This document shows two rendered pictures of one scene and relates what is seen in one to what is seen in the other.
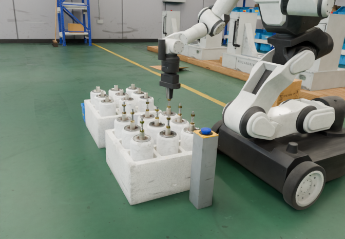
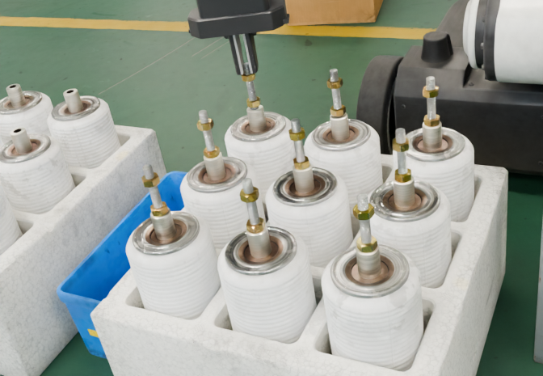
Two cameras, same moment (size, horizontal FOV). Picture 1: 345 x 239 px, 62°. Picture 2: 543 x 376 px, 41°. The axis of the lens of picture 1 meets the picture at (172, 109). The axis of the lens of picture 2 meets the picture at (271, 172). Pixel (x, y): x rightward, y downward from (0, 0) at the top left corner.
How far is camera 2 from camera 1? 0.81 m
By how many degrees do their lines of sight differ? 32
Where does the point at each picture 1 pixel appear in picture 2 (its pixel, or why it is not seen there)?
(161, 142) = (417, 242)
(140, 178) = not seen: outside the picture
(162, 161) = (465, 305)
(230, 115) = (529, 38)
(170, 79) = not seen: outside the picture
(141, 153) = (410, 327)
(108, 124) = (26, 281)
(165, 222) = not seen: outside the picture
